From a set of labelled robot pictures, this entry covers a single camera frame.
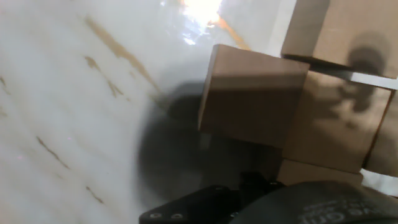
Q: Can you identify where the white marble pattern sheet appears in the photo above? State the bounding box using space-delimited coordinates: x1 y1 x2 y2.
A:
0 0 398 224

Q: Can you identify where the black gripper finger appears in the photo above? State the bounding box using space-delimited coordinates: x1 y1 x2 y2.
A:
139 170 285 224

